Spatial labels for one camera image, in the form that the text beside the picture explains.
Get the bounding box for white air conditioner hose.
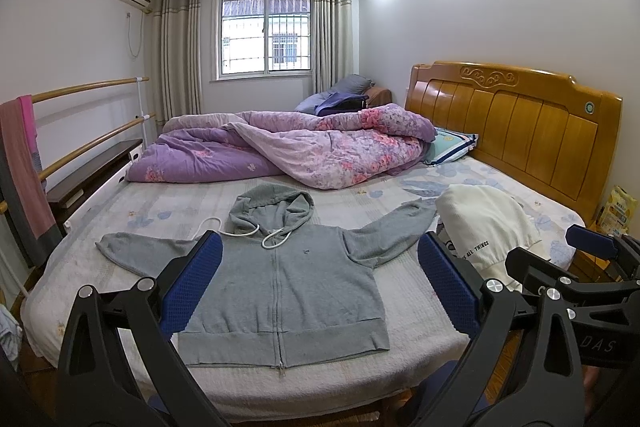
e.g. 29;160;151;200
126;11;147;58

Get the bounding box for grey pillow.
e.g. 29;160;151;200
326;74;374;96

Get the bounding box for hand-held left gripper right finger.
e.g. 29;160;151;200
417;232;587;427

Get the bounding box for wooden nightstand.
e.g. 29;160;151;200
569;221;627;284

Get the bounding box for brown sofa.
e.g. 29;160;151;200
365;85;394;108

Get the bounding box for wooden rail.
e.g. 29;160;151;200
29;77;150;106
37;114;150;184

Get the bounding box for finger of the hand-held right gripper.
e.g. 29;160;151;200
565;224;640;280
504;246;640;308

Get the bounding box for dark blue cloth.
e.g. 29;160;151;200
409;358;490;414

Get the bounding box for white rail post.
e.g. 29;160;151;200
135;78;147;142

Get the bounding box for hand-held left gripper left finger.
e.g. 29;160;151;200
56;230;237;427

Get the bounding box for bed with pale floral sheet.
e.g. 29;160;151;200
22;154;587;424

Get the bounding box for window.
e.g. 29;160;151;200
215;0;314;80

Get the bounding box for grey zip hoodie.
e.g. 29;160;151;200
95;184;442;371

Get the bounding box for pink and grey towel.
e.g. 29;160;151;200
0;95;67;269

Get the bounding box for wooden headboard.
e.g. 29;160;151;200
404;61;624;224

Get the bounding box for light blue cloth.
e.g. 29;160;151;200
0;304;24;364

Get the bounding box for striped edge pillow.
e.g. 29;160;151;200
424;127;480;166

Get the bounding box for purple floral quilt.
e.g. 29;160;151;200
125;103;437;190

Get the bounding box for yellow packet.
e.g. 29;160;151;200
601;185;634;236

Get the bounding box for cream white knit sweater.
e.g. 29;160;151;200
435;183;544;282

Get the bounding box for grey blue pillows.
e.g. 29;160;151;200
295;91;369;117

